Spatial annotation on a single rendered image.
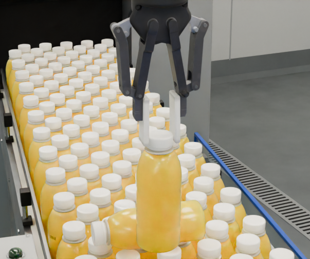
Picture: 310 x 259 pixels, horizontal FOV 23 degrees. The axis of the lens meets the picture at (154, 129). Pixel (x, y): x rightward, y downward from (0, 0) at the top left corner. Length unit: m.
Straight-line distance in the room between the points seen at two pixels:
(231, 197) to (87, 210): 0.27
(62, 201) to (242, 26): 4.41
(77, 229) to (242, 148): 3.20
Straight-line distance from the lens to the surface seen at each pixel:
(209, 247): 1.22
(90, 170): 1.49
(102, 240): 1.19
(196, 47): 1.02
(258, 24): 5.77
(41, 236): 1.47
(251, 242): 1.24
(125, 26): 1.00
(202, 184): 1.43
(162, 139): 1.04
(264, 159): 4.30
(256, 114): 5.00
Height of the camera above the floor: 1.69
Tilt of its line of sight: 21 degrees down
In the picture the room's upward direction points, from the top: straight up
